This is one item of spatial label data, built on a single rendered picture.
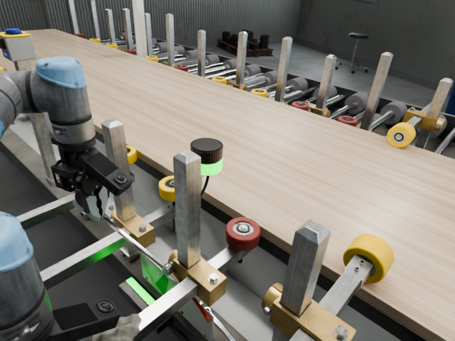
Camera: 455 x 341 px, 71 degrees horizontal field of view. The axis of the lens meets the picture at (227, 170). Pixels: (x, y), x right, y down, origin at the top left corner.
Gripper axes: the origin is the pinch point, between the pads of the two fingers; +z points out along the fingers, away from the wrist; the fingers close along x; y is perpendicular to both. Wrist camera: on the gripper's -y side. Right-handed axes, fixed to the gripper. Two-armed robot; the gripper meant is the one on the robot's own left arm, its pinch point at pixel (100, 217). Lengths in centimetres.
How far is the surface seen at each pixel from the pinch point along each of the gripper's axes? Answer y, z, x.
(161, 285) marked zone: -15.3, 16.0, -0.2
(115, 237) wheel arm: -1.8, 6.9, -1.7
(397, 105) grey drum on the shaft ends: -70, 5, -141
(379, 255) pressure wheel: -59, -7, -7
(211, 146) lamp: -26.1, -23.2, -4.1
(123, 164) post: -1.6, -10.5, -8.3
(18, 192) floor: 155, 90, -73
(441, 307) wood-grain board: -71, 0, -7
